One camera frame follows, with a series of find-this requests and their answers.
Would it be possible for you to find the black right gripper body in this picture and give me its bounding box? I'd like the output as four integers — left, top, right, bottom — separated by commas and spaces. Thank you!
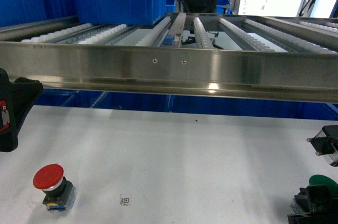
306, 125, 337, 166

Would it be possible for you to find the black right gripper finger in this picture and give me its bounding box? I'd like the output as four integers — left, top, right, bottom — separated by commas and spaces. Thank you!
287, 184, 337, 223

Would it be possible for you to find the green mushroom push button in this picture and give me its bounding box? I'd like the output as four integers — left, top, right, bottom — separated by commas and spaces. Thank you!
290, 174, 338, 216

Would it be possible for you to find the red mushroom push button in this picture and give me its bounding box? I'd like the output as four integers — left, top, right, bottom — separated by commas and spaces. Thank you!
32, 164, 76, 212

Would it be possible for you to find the small QR code sticker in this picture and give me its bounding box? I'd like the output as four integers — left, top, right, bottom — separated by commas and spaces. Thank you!
120, 193, 132, 206

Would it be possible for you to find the steel roller shelf frame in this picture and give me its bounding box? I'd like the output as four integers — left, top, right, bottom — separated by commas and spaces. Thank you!
1, 13, 337, 103

